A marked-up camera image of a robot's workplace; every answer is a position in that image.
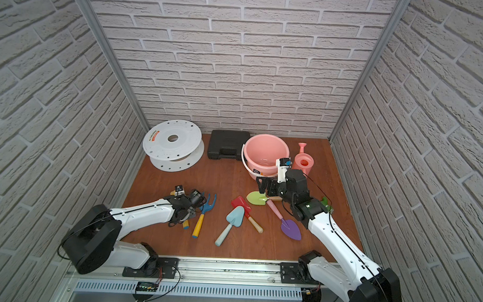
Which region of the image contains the blue rake yellow handle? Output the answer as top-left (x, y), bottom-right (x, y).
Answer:
top-left (192, 194), bottom-right (217, 239)

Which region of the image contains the pink plastic bucket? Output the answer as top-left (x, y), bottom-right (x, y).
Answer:
top-left (242, 134), bottom-right (290, 180)

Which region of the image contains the pink watering can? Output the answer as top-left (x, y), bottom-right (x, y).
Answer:
top-left (292, 142), bottom-right (314, 176)

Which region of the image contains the red shovel wooden handle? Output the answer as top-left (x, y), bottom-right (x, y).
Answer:
top-left (231, 196), bottom-right (264, 234)

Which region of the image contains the light blue trowel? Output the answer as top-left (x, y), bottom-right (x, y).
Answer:
top-left (214, 206), bottom-right (245, 247)

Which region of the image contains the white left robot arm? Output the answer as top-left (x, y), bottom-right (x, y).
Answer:
top-left (58, 190), bottom-right (210, 278)

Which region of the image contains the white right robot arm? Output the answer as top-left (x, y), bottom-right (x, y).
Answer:
top-left (257, 169), bottom-right (402, 302)

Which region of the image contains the black plastic tool case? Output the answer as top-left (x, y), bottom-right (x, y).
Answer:
top-left (207, 130), bottom-right (251, 161)

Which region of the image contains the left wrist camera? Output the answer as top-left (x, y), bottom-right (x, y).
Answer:
top-left (174, 185), bottom-right (185, 196)

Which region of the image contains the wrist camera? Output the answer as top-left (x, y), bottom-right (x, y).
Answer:
top-left (276, 157), bottom-right (292, 183)
top-left (174, 185), bottom-right (185, 196)

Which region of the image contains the green trowel wooden handle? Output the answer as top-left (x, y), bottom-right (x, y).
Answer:
top-left (246, 191), bottom-right (282, 206)

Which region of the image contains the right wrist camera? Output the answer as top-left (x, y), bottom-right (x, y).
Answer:
top-left (276, 157), bottom-right (292, 183)

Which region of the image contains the green hose connector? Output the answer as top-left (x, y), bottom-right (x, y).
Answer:
top-left (321, 196), bottom-right (331, 211)

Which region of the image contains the purple trowel pink handle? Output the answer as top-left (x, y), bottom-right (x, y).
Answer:
top-left (266, 199), bottom-right (302, 241)

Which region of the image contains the white cable spool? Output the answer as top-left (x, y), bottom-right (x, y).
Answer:
top-left (143, 119), bottom-right (204, 172)

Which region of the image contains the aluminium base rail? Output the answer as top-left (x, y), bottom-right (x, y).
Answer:
top-left (62, 257), bottom-right (352, 301)

